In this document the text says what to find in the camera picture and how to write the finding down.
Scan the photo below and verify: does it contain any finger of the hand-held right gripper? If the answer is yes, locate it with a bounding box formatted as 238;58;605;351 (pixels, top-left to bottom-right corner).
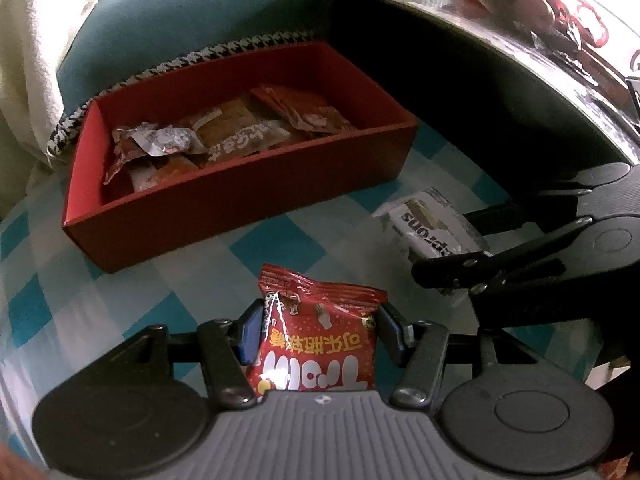
460;180;601;241
410;217;601;311

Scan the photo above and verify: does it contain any silver foil snack packet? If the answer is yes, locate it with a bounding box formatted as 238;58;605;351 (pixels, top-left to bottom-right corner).
135;122;206;158

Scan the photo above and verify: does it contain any white wafer packet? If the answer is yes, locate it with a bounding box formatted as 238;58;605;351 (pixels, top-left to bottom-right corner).
372;187;493;306

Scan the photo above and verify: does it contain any white towel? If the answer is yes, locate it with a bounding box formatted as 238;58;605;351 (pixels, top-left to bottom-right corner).
0;0;98;171

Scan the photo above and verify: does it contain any red orange snack packet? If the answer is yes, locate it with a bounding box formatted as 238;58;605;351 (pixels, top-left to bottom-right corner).
250;85;353;136

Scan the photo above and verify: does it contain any brown bread packet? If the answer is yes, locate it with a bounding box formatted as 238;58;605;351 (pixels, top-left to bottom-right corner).
192;100;293;161

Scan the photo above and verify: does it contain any red cardboard box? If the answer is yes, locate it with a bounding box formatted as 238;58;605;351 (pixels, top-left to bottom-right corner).
61;40;420;275

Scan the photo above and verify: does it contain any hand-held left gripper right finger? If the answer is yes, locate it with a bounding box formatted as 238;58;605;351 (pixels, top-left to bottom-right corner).
376;302;551;409

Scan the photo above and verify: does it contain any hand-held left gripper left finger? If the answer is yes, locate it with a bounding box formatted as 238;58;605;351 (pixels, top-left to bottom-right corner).
87;300;266;409

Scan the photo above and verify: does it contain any blue checked cloth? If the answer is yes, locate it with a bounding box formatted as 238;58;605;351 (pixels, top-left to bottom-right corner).
0;120;616;461

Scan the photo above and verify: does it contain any teal cushion with houndstooth trim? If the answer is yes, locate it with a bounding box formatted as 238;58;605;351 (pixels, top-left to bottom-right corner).
47;0;461;156

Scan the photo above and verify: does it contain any red printed bag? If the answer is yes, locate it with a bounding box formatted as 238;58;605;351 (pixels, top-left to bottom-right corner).
597;452;633;480

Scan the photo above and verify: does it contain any red candy packet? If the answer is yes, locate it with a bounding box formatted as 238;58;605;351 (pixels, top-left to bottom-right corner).
247;263;388;406

